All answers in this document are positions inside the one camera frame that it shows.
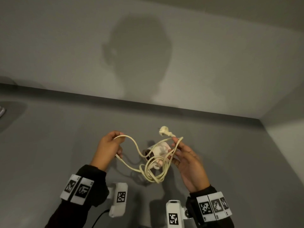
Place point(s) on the grey metal object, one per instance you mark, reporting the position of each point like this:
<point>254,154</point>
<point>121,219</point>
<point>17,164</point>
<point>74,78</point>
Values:
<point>2,112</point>

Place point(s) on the person's right forearm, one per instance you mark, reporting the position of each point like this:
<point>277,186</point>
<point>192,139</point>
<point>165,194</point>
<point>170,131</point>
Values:
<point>213,223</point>

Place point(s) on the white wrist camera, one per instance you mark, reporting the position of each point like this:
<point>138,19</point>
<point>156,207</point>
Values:
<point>173,214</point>
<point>118,199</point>

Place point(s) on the person's right thumb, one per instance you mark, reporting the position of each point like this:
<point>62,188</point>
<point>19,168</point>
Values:
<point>179,143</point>

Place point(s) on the person's right hand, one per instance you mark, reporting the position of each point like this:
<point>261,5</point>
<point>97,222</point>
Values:
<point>190,167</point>

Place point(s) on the small white appliance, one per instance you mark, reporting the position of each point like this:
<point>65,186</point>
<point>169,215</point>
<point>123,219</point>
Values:
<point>158,150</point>

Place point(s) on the white marker wristband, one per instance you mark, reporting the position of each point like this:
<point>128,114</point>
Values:
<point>77,189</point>
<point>213,206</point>

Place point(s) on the person's left forearm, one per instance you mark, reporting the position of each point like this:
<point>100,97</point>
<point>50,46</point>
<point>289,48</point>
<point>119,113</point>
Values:
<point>79,211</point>

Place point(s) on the person's left hand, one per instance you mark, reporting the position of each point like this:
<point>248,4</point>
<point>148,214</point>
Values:
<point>105,149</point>

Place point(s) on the person's left thumb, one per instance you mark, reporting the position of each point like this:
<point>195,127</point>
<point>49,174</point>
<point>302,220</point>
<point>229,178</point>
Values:
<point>117,134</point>

